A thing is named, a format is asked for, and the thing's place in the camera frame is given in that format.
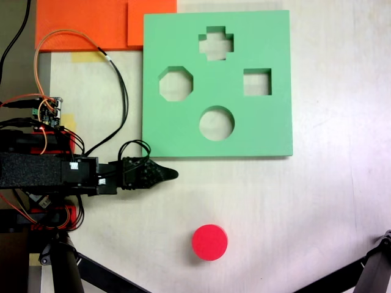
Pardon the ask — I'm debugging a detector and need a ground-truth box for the orange block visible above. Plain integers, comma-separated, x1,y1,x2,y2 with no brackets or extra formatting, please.
34,0,178,53

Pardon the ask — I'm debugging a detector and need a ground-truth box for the thick black cable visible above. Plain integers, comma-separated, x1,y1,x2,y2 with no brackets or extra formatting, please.
0,0,32,85

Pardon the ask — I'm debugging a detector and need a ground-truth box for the wide yellow tape strip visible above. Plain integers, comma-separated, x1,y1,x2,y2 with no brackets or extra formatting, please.
71,51,106,63

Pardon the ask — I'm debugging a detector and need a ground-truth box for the red printed base clamp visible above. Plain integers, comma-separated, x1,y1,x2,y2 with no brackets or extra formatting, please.
30,129,77,155
30,204,78,231

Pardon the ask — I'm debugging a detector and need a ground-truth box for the thin black tripod brace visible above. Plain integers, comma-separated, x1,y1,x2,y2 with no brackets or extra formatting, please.
292,255,367,293
76,252,153,293

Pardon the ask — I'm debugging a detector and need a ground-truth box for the red cylinder block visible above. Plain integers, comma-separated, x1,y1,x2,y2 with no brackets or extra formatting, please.
191,224,228,262

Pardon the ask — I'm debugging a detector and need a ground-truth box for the black gripper motor cable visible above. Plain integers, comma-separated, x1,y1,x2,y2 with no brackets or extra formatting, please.
118,139,152,164

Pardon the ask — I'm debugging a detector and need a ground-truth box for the green shape sorting board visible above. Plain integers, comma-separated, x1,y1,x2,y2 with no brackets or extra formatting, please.
141,10,294,161

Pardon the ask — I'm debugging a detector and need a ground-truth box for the thin orange wire loop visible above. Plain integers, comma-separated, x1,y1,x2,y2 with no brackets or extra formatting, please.
33,29,102,103

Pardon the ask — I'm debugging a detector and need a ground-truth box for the thin black twin wire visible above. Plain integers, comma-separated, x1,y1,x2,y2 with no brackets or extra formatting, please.
84,46,130,156

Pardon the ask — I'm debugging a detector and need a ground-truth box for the thick black tripod leg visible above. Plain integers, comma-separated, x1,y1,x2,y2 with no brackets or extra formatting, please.
38,231,85,293
355,229,391,293

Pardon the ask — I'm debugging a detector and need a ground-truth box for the yellow tape square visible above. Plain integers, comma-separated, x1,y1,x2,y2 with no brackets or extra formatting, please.
60,114,77,132

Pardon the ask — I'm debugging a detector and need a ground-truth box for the small circuit board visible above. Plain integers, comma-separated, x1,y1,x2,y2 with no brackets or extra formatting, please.
30,96,64,129

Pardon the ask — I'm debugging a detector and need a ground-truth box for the black USB plug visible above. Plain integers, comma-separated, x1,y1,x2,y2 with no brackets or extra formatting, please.
4,100,41,109

